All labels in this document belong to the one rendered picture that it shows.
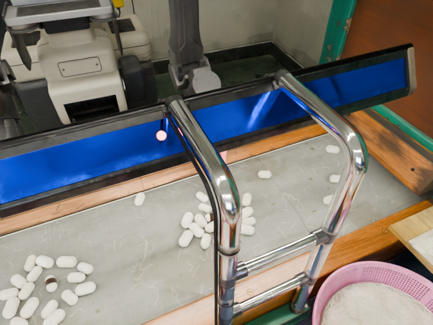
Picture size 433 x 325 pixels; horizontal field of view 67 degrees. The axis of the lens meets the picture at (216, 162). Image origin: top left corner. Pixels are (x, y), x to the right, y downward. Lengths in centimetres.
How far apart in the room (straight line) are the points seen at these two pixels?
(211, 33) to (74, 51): 181
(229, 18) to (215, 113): 241
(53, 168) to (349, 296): 55
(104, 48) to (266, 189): 66
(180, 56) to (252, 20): 224
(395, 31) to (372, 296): 56
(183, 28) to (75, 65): 54
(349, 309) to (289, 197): 26
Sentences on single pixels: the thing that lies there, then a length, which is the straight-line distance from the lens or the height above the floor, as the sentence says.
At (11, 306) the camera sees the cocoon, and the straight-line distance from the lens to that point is 71.
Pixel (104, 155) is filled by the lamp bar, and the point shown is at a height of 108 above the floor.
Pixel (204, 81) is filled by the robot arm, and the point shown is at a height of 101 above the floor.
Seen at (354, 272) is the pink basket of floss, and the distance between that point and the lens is 70.
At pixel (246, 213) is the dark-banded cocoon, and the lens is 72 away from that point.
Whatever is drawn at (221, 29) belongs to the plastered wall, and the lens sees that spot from 282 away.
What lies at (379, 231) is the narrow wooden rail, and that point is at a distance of 76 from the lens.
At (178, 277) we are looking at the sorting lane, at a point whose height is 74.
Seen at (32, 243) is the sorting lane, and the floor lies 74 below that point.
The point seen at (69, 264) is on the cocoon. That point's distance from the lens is 71.
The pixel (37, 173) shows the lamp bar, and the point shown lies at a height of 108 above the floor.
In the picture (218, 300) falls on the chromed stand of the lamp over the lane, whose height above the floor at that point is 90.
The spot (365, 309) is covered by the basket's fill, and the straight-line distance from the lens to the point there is 70.
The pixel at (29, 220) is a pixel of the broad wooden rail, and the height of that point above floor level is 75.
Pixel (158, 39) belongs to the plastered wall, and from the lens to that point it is 269.
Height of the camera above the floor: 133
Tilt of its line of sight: 44 degrees down
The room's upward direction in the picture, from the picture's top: straight up
